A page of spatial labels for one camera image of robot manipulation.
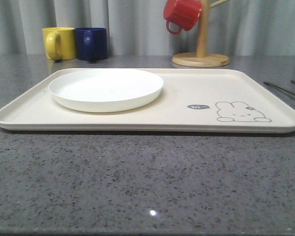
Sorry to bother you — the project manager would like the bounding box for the white round plate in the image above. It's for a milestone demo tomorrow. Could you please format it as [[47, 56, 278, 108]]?
[[48, 68, 164, 113]]

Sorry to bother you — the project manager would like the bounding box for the silver metal fork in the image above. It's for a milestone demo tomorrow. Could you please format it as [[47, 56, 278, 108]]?
[[263, 82, 295, 97]]

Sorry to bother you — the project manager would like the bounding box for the cream rabbit serving tray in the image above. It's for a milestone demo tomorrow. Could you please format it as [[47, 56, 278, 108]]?
[[0, 68, 295, 133]]

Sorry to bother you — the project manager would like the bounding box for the wooden mug tree stand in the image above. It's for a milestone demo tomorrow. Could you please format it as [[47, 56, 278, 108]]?
[[172, 0, 230, 68]]

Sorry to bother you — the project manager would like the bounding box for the dark blue mug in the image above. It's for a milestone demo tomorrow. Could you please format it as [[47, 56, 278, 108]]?
[[74, 28, 108, 61]]

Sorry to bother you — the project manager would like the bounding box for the red ribbed mug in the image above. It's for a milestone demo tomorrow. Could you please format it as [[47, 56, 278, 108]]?
[[163, 0, 203, 34]]

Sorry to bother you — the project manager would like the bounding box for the yellow mug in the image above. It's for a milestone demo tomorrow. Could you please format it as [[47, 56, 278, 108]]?
[[42, 27, 76, 60]]

